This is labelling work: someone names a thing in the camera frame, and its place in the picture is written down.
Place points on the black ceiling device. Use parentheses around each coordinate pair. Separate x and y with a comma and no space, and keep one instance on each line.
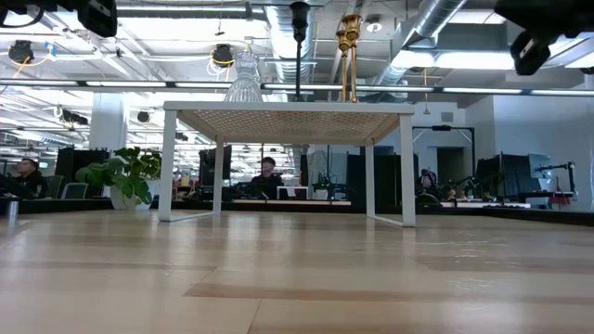
(21,51)
(223,55)

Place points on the suspended linear light bar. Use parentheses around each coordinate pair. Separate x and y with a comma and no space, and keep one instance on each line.
(125,84)

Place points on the black aluminium table frame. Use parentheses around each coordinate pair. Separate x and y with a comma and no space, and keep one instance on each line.
(533,214)

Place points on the black office partition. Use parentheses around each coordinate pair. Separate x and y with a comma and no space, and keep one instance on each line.
(390,178)
(83,162)

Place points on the black background monitor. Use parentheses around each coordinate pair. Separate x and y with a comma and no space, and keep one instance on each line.
(214,167)

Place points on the person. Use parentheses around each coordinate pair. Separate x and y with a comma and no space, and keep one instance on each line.
(267,183)
(31,178)

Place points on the round ceiling sensor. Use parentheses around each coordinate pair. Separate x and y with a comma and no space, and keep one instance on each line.
(373,27)

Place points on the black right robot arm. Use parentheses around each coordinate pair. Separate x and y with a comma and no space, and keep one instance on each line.
(577,14)

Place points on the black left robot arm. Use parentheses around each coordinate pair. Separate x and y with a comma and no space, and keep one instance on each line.
(18,4)

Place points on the white pillar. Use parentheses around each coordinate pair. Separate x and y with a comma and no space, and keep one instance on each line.
(109,120)

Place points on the silver ventilation duct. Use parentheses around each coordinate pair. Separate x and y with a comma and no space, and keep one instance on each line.
(434,18)
(287,42)

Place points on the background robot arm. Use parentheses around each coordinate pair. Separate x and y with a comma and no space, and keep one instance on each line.
(571,174)

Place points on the hanging brass pendant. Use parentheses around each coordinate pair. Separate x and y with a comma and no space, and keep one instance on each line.
(425,111)

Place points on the grey office chair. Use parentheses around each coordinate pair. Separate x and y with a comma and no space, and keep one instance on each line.
(74,191)

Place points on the dark background cabinet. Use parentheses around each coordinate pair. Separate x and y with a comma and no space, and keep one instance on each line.
(503,174)

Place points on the black candlestick holder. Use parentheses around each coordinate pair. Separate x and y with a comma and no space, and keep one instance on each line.
(300,18)

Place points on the black office chair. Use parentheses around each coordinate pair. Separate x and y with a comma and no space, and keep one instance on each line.
(427,183)

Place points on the green artificial plant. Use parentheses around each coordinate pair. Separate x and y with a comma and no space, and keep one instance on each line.
(125,176)

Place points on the white perforated shelf riser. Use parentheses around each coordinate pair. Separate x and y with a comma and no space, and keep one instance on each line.
(287,107)

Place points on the gold candlestick holder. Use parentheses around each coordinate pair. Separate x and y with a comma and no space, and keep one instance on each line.
(343,39)
(353,28)

